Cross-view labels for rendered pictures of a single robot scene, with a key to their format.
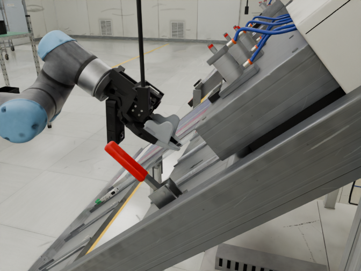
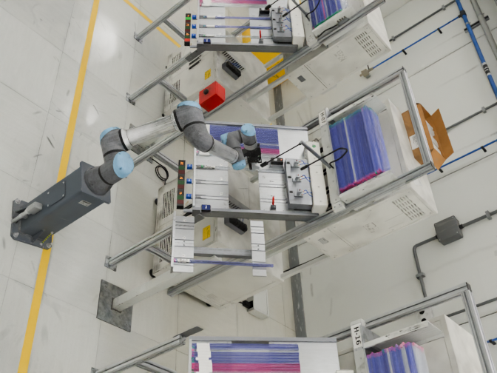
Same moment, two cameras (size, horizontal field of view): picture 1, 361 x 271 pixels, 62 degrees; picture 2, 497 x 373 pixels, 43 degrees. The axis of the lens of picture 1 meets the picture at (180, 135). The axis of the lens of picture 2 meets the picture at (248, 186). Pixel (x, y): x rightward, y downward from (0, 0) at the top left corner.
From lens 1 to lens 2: 332 cm
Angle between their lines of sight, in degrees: 54
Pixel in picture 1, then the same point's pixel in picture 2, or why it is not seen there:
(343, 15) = (319, 207)
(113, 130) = not seen: hidden behind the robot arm
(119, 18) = not seen: outside the picture
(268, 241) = (234, 194)
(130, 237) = (264, 213)
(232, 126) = (295, 206)
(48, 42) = (251, 133)
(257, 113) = (299, 206)
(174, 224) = (275, 215)
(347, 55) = (315, 209)
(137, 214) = (94, 105)
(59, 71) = (246, 140)
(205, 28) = not seen: outside the picture
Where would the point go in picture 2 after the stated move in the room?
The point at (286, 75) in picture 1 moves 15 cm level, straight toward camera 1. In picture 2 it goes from (308, 205) to (309, 226)
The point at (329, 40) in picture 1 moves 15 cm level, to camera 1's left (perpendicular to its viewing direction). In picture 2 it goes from (315, 208) to (301, 202)
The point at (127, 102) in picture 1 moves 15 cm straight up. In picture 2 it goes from (255, 158) to (276, 146)
